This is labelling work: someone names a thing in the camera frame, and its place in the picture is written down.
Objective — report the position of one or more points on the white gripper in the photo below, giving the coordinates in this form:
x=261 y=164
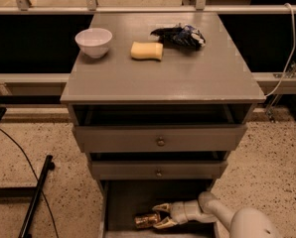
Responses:
x=180 y=213

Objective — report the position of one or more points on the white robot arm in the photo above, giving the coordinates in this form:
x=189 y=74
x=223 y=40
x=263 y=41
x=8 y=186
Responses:
x=247 y=222

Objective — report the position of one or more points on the grey middle drawer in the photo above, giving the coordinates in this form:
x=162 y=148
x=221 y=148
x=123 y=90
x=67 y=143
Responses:
x=127 y=170

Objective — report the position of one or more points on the grey open bottom drawer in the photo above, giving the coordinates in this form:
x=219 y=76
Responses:
x=125 y=199

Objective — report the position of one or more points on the grey top drawer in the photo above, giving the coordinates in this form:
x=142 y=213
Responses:
x=136 y=139

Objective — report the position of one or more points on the grey wooden drawer cabinet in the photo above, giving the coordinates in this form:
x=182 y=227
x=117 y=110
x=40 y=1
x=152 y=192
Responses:
x=187 y=87

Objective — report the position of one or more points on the black stand leg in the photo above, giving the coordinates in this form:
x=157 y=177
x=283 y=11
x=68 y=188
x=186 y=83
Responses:
x=38 y=191

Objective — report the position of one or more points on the yellow sponge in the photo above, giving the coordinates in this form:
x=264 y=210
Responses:
x=147 y=51

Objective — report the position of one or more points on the blue crumpled chip bag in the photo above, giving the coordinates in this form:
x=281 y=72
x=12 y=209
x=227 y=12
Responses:
x=186 y=36

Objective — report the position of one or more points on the white bowl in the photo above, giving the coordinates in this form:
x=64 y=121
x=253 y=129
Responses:
x=94 y=42

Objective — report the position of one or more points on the metal railing frame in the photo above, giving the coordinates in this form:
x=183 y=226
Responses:
x=38 y=9

